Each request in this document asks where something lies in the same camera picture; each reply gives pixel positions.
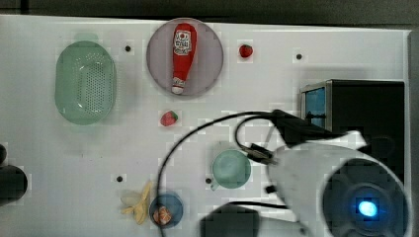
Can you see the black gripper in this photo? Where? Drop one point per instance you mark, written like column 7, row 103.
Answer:
column 295, row 131

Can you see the black toaster oven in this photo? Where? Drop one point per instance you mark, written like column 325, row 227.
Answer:
column 373, row 108

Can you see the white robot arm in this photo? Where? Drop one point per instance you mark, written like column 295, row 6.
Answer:
column 333, row 189

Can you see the green cup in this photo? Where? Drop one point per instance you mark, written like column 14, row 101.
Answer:
column 231, row 169

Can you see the red strawberry toy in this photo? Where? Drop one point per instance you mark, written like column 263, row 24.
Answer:
column 245, row 50
column 169, row 118

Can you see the grey round plate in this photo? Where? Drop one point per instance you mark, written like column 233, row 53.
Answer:
column 206, row 66

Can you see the blue bowl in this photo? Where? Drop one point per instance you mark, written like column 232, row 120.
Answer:
column 173, row 202

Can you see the red ketchup bottle toy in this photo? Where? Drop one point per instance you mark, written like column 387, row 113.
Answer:
column 184, row 48

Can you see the orange slice toy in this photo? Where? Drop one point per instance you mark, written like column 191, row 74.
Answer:
column 162, row 215

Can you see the yellow banana peel toy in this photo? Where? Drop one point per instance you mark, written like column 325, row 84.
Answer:
column 136, row 204

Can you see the black cylinder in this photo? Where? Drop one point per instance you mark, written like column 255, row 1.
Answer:
column 13, row 184
column 3, row 153

